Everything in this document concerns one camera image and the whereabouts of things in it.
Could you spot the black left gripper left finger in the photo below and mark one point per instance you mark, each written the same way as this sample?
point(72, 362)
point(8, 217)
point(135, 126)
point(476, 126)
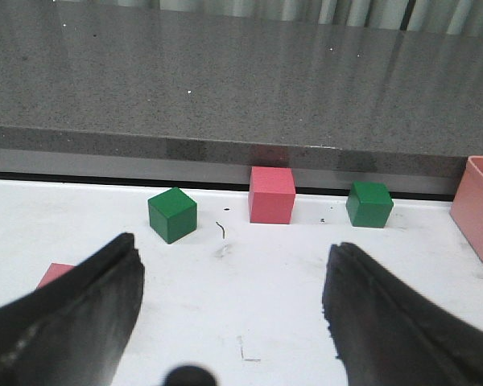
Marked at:
point(74, 330)

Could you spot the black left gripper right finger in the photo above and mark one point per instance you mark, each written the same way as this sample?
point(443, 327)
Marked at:
point(386, 333)

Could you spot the pink cube near left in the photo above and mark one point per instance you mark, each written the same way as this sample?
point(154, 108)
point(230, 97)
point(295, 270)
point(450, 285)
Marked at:
point(54, 271)

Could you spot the pink cube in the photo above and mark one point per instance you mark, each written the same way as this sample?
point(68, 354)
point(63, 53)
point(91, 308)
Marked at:
point(272, 195)
point(54, 271)

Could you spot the green cube right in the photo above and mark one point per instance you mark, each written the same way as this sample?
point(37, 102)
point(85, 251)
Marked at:
point(369, 204)

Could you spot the green cube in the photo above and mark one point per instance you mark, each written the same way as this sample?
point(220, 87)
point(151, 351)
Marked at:
point(172, 214)
point(369, 204)

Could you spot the pink plastic bin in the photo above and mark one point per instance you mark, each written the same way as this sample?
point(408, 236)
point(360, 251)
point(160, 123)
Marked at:
point(467, 206)

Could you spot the green cube left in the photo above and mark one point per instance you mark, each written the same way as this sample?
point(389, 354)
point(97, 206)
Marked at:
point(172, 214)

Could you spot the grey stone counter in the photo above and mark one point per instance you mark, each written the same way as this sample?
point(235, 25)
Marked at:
point(132, 93)

